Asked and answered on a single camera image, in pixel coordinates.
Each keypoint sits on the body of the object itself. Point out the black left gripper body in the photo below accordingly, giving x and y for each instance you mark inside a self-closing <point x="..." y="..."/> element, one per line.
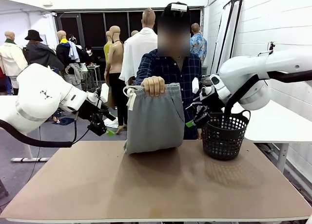
<point x="91" y="110"/>

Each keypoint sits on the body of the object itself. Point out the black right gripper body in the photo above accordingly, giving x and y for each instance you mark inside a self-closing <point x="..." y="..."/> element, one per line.
<point x="209" y="98"/>

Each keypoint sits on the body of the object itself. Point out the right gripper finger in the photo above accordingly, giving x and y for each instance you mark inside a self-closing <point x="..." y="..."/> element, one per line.
<point x="200" y="119"/>
<point x="193" y="107"/>

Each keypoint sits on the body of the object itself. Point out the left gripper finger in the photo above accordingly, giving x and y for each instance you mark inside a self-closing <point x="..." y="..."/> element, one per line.
<point x="108" y="115"/>
<point x="98" y="127"/>

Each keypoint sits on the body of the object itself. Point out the black perforated laundry basket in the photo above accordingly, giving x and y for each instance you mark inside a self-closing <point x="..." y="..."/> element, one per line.
<point x="224" y="141"/>

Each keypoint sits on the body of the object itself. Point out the grey training pants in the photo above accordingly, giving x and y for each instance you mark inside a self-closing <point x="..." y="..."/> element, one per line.
<point x="153" y="126"/>

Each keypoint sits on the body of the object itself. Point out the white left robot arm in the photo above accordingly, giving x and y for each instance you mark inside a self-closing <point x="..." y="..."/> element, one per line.
<point x="41" y="97"/>

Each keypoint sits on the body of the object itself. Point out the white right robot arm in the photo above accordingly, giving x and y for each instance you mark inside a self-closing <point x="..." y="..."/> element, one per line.
<point x="243" y="68"/>

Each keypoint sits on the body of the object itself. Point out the person's right plaid forearm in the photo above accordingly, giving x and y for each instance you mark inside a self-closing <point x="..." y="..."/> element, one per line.
<point x="143" y="71"/>

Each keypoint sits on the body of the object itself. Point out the bare mannequin in black pants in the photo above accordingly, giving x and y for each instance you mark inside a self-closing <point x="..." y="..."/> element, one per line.
<point x="117" y="87"/>

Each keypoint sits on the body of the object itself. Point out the person's right hand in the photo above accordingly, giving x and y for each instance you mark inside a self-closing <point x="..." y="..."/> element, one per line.
<point x="153" y="86"/>

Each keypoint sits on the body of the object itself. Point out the white cloth on floor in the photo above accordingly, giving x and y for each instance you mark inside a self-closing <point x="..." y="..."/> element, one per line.
<point x="112" y="123"/>

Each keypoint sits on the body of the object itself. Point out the mannequin in light jeans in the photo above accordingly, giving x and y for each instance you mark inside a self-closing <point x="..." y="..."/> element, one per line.
<point x="75" y="73"/>

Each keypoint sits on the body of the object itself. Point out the white background work table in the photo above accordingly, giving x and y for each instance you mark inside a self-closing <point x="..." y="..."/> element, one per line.
<point x="93" y="67"/>

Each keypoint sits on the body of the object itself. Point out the person in plaid shirt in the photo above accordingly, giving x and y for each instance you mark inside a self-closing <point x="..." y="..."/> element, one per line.
<point x="165" y="68"/>

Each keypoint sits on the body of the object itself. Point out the figure in blue floral shirt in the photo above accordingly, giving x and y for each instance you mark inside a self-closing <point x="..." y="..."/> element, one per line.
<point x="198" y="47"/>

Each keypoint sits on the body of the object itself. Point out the person with face mask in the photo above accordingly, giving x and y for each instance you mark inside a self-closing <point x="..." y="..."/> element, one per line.
<point x="90" y="57"/>

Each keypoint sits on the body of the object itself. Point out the dark blue jeans mannequin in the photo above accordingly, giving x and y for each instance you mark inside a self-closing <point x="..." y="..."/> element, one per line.
<point x="55" y="70"/>

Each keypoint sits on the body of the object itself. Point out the mannequin in yellow top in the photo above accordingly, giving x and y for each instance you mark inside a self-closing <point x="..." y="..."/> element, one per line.
<point x="107" y="48"/>

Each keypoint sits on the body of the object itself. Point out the mannequin with yellow collar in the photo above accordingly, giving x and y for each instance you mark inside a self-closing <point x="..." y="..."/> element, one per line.
<point x="63" y="52"/>

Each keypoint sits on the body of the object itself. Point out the tall mannequin in white shirt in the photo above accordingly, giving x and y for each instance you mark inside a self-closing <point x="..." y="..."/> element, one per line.
<point x="136" y="53"/>

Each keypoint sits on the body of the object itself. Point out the mannequin in dark jacket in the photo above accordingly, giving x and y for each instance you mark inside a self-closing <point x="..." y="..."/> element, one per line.
<point x="41" y="54"/>

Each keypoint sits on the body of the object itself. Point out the black tripod stand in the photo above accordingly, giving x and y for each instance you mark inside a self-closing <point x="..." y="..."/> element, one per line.
<point x="272" y="46"/>

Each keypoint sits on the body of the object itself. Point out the bare mannequin head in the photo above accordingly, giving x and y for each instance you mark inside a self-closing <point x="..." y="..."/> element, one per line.
<point x="134" y="33"/>

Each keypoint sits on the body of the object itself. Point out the black bucket hat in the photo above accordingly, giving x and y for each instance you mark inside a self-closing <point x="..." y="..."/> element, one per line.
<point x="33" y="35"/>

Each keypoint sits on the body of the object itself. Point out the black cap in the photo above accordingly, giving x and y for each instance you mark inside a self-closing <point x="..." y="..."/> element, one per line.
<point x="168" y="11"/>

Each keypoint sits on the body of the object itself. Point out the mannequin in cream jacket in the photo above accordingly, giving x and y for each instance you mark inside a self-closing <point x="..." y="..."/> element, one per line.
<point x="11" y="56"/>

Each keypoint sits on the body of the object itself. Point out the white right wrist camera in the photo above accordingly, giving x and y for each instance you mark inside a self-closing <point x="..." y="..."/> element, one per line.
<point x="195" y="85"/>

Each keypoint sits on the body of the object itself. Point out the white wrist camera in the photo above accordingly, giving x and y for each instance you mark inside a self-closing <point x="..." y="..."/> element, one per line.
<point x="195" y="85"/>
<point x="104" y="92"/>

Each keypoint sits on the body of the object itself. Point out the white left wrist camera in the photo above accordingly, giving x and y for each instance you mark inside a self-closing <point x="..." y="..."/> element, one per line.
<point x="104" y="92"/>

